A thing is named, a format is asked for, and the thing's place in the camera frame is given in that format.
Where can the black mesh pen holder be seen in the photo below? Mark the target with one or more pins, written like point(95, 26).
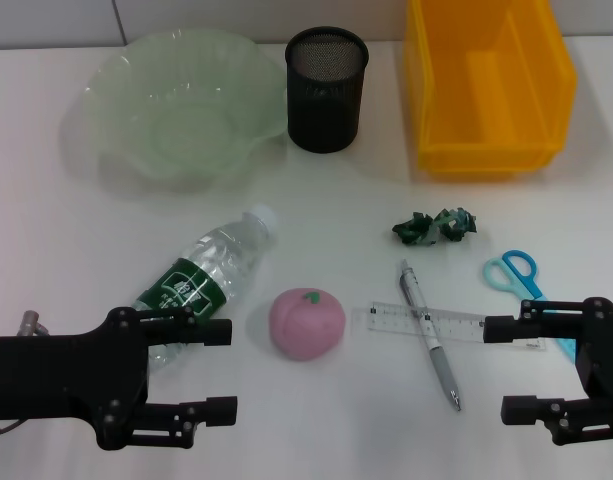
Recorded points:
point(323, 110)

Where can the grey white ballpoint pen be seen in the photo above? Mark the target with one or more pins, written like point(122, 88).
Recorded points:
point(441, 360)

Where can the clear water bottle green label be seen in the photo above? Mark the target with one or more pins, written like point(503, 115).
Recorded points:
point(216, 255)

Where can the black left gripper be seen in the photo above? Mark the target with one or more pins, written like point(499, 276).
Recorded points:
point(61, 375)

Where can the blue scissors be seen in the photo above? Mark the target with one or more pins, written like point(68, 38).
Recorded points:
point(528, 285)

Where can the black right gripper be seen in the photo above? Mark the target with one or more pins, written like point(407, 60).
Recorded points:
point(606, 360)

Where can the green glass fruit plate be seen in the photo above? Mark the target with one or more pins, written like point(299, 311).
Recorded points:
point(176, 115)

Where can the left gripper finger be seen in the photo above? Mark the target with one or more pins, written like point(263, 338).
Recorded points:
point(218, 411)

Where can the yellow plastic bin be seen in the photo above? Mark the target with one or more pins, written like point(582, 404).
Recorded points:
point(486, 150)

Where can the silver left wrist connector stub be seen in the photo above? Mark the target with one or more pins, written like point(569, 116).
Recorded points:
point(31, 320)

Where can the clear plastic ruler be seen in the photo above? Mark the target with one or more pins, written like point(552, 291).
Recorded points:
point(386, 320)

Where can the pink toy peach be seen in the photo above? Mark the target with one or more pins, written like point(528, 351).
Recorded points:
point(306, 325)

